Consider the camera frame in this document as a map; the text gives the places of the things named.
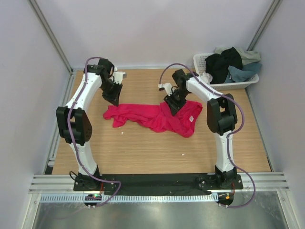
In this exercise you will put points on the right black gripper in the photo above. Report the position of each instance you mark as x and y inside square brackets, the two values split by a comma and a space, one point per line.
[175, 107]

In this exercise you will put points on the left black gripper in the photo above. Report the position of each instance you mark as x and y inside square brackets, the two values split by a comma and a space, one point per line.
[114, 98]

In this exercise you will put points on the pink red t shirt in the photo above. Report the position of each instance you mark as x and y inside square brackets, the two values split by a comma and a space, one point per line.
[156, 117]

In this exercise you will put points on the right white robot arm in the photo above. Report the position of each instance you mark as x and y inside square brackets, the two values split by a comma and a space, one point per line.
[221, 118]

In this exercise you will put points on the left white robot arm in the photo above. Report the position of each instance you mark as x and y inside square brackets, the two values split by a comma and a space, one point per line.
[74, 125]

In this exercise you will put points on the white plastic laundry basket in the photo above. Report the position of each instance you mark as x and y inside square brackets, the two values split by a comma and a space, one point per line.
[200, 66]

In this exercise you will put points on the black t shirt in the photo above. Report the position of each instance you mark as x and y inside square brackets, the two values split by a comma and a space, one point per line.
[217, 64]

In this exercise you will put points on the blue t shirt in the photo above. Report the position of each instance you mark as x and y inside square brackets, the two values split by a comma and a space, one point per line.
[236, 75]

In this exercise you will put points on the grey green t shirt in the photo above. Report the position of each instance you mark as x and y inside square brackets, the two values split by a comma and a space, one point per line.
[246, 56]

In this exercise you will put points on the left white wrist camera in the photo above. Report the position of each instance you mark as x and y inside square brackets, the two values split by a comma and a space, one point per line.
[118, 76]

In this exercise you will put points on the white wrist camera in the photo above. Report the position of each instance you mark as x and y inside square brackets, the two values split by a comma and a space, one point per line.
[167, 87]
[118, 76]

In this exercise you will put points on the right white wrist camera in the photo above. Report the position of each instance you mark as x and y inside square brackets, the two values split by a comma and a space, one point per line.
[167, 87]

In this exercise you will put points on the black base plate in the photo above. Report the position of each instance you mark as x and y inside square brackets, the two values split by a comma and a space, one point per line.
[188, 184]

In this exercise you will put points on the aluminium rail frame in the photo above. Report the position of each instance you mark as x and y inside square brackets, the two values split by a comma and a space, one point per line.
[259, 181]

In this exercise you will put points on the white slotted cable duct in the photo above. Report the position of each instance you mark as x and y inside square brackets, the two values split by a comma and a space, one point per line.
[95, 198]

